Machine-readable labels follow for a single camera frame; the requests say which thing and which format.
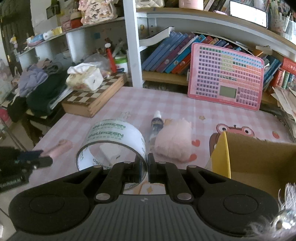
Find smartphone on shelf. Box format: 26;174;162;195
229;1;268;28

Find row of blue books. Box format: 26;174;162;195
142;31;243;73

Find white quilted pearl handbag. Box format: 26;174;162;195
135;0;165;9

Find stack of papers and books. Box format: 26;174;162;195
272;87;295;121

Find pile of dark clothes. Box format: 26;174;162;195
7;53;73;123

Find clear packing tape roll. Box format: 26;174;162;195
76;119;147;182

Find pink fluffy plush ball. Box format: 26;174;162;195
154;118;192;162

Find white shelf frame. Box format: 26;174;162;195
19;1;295;88

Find pink keyboard learning board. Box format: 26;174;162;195
188;43;264;111

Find red dictionary books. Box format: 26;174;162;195
267;57;295;92

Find red pump bottle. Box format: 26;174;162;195
105;43;117;73

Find small dropper bottle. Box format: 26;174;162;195
148;110;164;148

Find pink stick handheld device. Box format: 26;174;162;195
40;140;73;159

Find yellow cardboard box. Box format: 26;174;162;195
206;132;295;198

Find wooden checkered chess box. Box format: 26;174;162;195
62;73;127;118

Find white tissue pack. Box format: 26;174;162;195
66;63;104;92

